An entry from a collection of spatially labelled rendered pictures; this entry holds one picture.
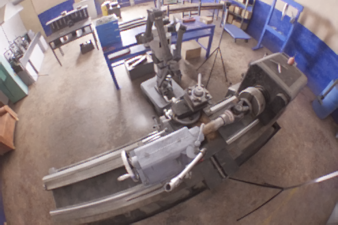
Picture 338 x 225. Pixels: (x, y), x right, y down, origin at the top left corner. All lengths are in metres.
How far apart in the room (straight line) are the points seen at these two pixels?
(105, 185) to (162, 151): 0.73
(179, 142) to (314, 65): 4.23
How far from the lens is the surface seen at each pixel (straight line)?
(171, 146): 0.89
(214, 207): 2.12
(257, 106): 1.25
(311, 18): 4.48
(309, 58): 4.60
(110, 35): 2.38
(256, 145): 2.01
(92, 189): 1.47
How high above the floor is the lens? 2.02
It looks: 53 degrees down
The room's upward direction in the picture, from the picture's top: straight up
